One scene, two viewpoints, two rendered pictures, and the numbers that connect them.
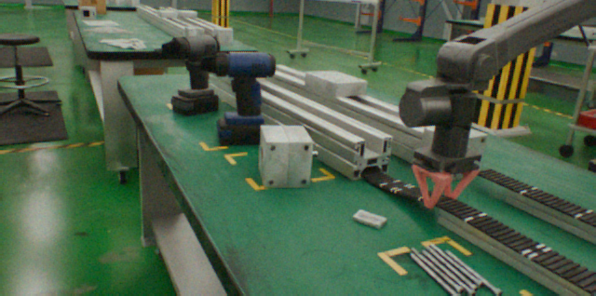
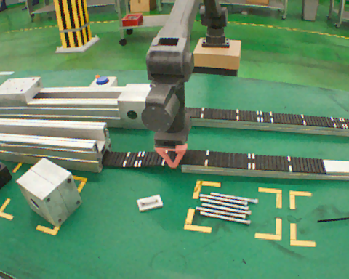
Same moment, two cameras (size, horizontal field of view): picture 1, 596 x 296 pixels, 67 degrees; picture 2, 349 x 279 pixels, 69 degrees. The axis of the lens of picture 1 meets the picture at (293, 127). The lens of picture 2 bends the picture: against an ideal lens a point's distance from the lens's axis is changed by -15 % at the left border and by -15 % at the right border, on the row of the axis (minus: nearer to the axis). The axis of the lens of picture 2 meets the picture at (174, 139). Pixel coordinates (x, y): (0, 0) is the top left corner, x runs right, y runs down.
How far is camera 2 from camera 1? 39 cm
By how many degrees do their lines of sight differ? 45
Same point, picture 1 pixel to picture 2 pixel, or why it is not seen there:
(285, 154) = (58, 197)
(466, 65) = (180, 66)
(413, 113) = (160, 120)
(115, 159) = not seen: outside the picture
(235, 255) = not seen: outside the picture
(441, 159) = (179, 136)
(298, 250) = (145, 267)
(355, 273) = (191, 254)
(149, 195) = not seen: outside the picture
